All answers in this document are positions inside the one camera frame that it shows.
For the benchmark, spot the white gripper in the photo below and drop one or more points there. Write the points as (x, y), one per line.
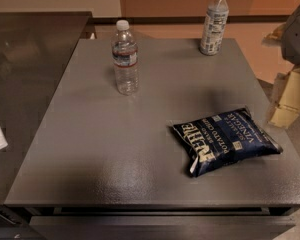
(297, 34)

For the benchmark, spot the clear water bottle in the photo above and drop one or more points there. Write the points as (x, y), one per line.
(125, 58)

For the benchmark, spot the blue potato chip bag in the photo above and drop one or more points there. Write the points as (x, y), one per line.
(224, 139)

